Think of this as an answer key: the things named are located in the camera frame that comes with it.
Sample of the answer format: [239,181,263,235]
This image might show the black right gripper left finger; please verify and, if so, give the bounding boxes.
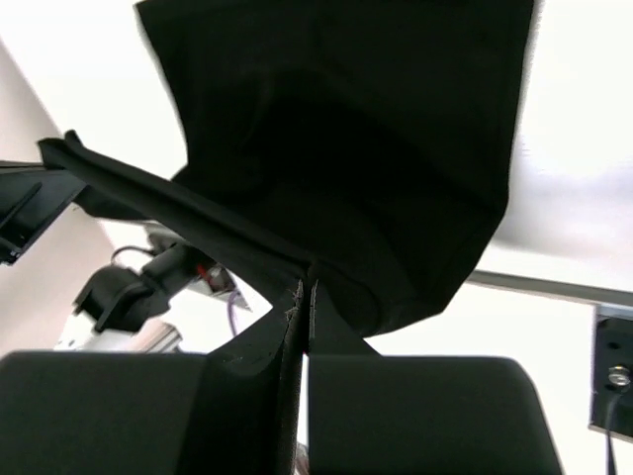
[176,282,305,474]

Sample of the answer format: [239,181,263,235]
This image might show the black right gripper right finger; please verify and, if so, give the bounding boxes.
[307,281,380,356]

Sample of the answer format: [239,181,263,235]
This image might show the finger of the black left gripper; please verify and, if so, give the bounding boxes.
[0,161,86,265]

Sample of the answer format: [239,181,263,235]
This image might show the black skirt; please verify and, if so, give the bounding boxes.
[40,1,535,336]

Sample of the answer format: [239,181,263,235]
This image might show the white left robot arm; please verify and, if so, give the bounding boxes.
[1,161,235,334]

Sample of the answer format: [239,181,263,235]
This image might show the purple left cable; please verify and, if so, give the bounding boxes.
[225,291,246,337]

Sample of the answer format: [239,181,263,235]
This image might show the aluminium table edge rail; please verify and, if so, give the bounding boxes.
[467,270,632,307]

